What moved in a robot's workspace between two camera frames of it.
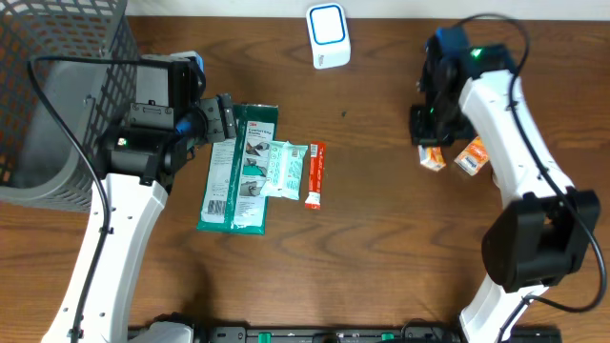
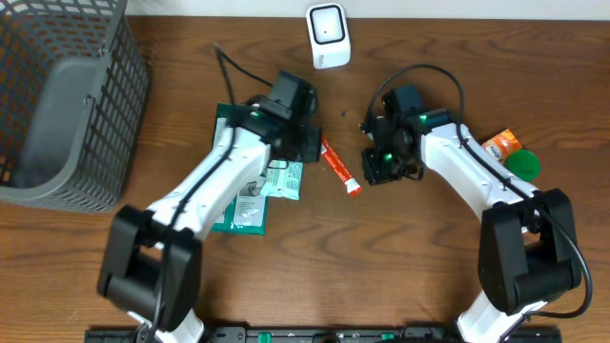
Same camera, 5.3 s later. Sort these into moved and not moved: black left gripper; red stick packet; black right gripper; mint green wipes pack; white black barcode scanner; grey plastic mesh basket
Moved: black right gripper; black left gripper; red stick packet
Not moved: white black barcode scanner; mint green wipes pack; grey plastic mesh basket
